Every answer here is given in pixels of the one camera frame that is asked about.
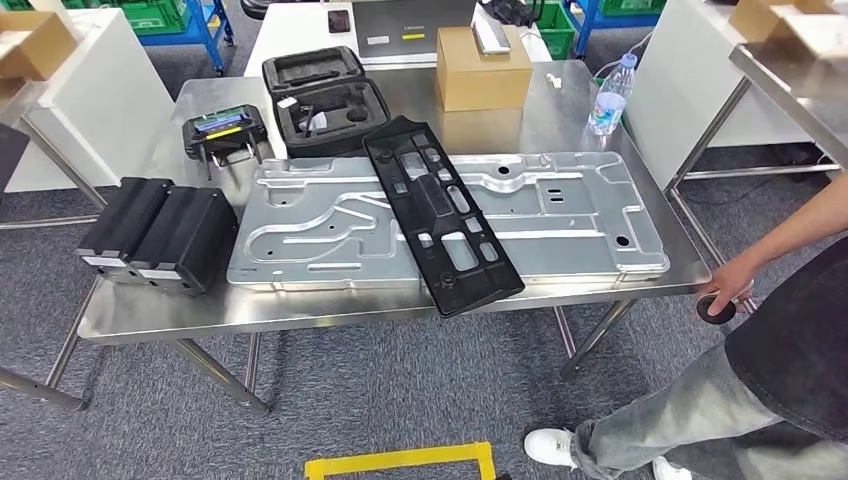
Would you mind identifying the person's right hand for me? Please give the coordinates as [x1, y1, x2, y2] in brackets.
[695, 254, 758, 318]

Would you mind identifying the black tape roll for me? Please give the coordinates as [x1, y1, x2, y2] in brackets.
[695, 293, 739, 327]

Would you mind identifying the long black plastic part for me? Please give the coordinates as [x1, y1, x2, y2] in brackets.
[362, 115, 527, 319]

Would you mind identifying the stainless steel workbench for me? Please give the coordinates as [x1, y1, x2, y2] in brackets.
[78, 59, 713, 417]

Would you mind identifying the person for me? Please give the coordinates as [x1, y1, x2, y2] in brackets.
[523, 173, 848, 480]

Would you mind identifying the large stamped metal panel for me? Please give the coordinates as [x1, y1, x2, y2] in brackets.
[227, 150, 672, 294]

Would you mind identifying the white cabinet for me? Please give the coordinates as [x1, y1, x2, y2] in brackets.
[622, 0, 817, 193]
[3, 7, 178, 195]

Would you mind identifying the stainless steel table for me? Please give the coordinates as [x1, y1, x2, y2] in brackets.
[664, 40, 848, 316]

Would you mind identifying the clear plastic bottle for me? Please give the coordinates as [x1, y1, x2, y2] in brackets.
[587, 52, 639, 138]

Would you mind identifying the blue metal cart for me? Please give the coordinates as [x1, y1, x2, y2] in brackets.
[135, 0, 236, 75]
[563, 0, 668, 60]

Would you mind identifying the brown cardboard box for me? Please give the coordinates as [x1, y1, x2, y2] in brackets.
[435, 25, 535, 113]

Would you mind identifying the white flat device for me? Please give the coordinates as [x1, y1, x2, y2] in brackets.
[471, 19, 513, 56]

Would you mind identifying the yellow floor tape square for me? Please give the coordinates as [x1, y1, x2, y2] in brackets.
[304, 441, 498, 480]

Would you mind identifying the open black tool case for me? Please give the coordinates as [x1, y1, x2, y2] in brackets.
[261, 46, 392, 159]

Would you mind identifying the black handheld terminal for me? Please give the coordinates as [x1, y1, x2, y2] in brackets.
[182, 103, 270, 181]

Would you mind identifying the black round stool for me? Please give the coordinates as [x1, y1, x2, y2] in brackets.
[238, 0, 287, 21]

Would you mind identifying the black ribbed box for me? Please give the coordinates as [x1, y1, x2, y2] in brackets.
[76, 176, 176, 283]
[130, 186, 240, 298]

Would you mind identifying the white cable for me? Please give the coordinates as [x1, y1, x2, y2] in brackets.
[592, 30, 655, 82]

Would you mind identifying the steel table frame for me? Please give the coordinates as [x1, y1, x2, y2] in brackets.
[0, 79, 109, 233]

